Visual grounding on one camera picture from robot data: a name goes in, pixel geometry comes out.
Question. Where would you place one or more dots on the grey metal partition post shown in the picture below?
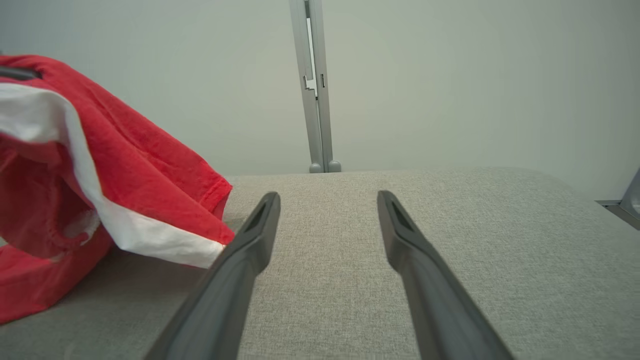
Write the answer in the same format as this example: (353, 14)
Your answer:
(320, 125)

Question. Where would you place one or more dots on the red shorts white stripe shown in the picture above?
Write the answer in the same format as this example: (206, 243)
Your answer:
(140, 170)

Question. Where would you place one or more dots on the grey metal frame foot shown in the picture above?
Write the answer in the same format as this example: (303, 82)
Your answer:
(627, 207)

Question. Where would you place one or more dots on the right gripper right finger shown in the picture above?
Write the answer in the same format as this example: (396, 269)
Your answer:
(435, 300)

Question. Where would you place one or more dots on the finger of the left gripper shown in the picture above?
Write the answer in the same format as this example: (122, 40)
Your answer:
(17, 73)

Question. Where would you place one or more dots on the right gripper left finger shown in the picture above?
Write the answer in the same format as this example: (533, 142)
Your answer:
(227, 290)

